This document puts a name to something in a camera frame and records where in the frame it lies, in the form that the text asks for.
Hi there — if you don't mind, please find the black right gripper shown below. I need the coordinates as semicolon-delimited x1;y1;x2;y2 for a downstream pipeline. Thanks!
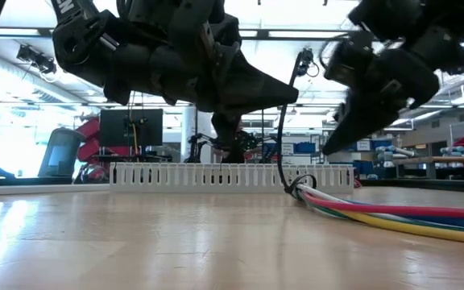
322;48;441;156

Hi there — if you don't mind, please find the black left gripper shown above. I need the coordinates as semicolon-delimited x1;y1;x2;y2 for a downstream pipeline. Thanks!
149;39;300;164

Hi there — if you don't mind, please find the green cable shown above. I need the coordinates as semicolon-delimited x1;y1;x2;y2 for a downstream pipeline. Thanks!
304;197;464;235

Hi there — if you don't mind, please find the coloured wire bundle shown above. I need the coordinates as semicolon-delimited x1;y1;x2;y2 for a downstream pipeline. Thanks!
302;193;464;221

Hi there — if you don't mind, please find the white slotted cable duct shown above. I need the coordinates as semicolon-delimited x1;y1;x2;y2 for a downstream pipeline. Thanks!
110;161;356;194

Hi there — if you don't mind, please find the yellow cable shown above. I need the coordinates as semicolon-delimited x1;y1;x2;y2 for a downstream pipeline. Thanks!
324;207;464;247

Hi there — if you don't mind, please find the pale blue tube roll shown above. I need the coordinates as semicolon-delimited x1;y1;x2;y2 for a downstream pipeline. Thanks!
440;146;464;158
375;144;419;168

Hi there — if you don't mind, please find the white pillar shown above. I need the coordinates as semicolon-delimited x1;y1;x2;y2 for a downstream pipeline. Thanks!
180;105;213;163

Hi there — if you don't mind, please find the wooden workbench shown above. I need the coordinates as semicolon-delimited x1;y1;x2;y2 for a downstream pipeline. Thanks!
392;155;464;180

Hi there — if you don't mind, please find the black monitor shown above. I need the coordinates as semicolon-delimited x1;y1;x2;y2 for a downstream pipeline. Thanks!
99;108;164;148

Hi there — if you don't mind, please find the red machine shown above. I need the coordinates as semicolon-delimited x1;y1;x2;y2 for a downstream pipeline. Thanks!
73;116;135;183

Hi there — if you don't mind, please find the grey office chair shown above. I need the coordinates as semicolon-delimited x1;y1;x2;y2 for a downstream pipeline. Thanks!
37;127;87;178

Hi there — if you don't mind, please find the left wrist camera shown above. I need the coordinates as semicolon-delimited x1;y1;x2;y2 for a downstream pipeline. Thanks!
197;15;242;81

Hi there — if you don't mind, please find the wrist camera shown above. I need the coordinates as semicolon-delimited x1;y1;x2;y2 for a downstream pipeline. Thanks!
321;30;378;88
197;15;242;81

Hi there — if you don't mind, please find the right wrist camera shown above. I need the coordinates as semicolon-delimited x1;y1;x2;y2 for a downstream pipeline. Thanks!
321;30;378;88

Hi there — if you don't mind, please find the black overhead camera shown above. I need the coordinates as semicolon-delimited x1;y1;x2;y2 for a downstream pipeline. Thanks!
296;47;321;78

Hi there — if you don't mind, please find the black ceiling camera rig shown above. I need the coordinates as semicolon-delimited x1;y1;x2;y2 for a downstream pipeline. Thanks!
16;43;58;76

